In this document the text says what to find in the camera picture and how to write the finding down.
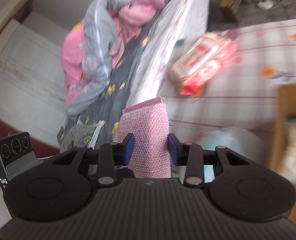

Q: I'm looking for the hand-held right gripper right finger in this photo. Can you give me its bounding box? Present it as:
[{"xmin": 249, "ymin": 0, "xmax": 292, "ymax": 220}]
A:
[{"xmin": 168, "ymin": 133, "xmax": 249, "ymax": 188}]

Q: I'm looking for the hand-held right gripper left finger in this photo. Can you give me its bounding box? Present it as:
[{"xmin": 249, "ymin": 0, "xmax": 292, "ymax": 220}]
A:
[{"xmin": 52, "ymin": 133, "xmax": 135, "ymax": 188}]

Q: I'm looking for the pink scouring cloth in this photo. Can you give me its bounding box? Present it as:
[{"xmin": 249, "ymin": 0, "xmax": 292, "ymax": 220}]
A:
[{"xmin": 117, "ymin": 97, "xmax": 173, "ymax": 179}]

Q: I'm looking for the large cardboard box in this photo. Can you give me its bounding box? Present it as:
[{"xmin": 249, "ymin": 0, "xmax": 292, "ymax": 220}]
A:
[{"xmin": 268, "ymin": 81, "xmax": 296, "ymax": 205}]

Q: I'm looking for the lace-trimmed green pillow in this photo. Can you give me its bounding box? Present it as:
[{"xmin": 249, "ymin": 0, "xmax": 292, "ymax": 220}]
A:
[{"xmin": 59, "ymin": 120, "xmax": 106, "ymax": 153}]

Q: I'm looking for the white plastic bag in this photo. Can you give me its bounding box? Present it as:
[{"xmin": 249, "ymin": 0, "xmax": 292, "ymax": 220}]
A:
[{"xmin": 194, "ymin": 126, "xmax": 272, "ymax": 175}]

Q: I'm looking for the dark star-print bed sheet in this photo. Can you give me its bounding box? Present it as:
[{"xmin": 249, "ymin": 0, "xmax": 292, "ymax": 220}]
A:
[{"xmin": 57, "ymin": 25, "xmax": 153, "ymax": 145}]

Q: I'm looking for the red wet wipes pack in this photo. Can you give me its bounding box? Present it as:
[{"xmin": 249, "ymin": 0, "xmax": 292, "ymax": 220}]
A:
[{"xmin": 169, "ymin": 30, "xmax": 239, "ymax": 97}]

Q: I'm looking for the pink and grey quilt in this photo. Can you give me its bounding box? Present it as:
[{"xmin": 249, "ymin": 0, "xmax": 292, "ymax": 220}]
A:
[{"xmin": 62, "ymin": 0, "xmax": 173, "ymax": 117}]

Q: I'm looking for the white mattress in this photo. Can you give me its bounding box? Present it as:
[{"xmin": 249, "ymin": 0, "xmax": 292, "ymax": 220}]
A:
[{"xmin": 125, "ymin": 0, "xmax": 211, "ymax": 108}]

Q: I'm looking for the small flat cardboard box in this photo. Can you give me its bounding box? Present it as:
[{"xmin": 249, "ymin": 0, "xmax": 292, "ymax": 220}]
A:
[{"xmin": 219, "ymin": 0, "xmax": 248, "ymax": 23}]

